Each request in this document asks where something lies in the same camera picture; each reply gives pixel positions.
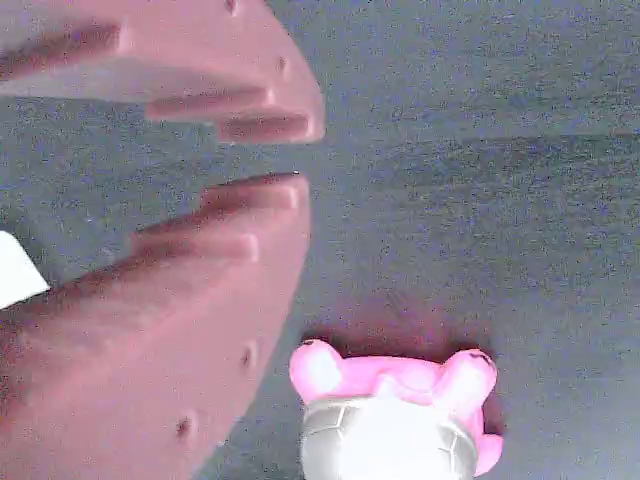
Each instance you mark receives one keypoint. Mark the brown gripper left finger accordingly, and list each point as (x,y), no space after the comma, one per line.
(150,350)

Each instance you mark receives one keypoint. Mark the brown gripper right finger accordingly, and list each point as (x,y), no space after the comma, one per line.
(200,50)

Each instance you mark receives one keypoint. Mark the turtle toy with printed shell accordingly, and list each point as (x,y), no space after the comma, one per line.
(390,440)

